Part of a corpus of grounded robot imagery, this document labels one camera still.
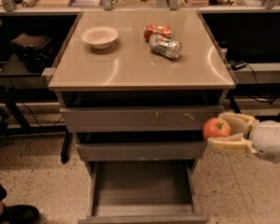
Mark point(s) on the top drawer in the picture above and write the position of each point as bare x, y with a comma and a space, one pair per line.
138, 119

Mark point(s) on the crushed orange soda can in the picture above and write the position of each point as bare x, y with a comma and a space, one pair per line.
156, 29

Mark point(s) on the black shoe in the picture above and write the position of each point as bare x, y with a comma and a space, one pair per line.
19, 214

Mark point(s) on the white bowl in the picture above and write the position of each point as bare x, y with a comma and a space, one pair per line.
99, 37

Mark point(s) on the grey drawer cabinet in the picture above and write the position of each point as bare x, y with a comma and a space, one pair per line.
129, 73

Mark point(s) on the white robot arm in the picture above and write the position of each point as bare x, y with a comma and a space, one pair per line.
244, 134

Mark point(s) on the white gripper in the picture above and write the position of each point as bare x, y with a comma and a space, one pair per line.
270, 140

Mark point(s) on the red apple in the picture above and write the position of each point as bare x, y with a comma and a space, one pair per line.
216, 127

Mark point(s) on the small black device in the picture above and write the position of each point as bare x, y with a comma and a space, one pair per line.
238, 65

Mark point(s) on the crushed silver soda can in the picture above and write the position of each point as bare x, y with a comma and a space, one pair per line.
164, 46

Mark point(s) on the open bottom drawer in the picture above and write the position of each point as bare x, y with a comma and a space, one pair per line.
142, 192

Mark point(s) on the middle drawer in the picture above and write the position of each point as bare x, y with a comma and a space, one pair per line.
191, 150

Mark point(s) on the black box under bench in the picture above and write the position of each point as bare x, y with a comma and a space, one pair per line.
34, 50

